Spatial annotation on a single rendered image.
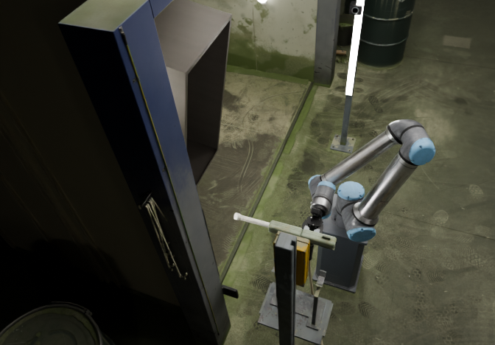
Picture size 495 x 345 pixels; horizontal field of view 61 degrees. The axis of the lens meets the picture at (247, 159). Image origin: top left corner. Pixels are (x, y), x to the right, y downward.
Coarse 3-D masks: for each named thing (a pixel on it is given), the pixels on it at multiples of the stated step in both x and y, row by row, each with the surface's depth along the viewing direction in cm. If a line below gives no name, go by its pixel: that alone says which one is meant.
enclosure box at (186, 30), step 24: (168, 24) 228; (192, 24) 231; (216, 24) 234; (168, 48) 215; (192, 48) 218; (216, 48) 264; (168, 72) 209; (192, 72) 285; (216, 72) 278; (192, 96) 302; (216, 96) 293; (192, 120) 320; (216, 120) 311; (192, 144) 334; (216, 144) 330; (192, 168) 319
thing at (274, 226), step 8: (240, 216) 200; (256, 224) 197; (264, 224) 195; (272, 224) 194; (280, 224) 193; (288, 224) 193; (272, 232) 195; (288, 232) 190; (296, 232) 189; (304, 232) 189; (312, 232) 189; (312, 240) 187; (320, 240) 185; (328, 240) 185; (336, 240) 186; (312, 248) 196
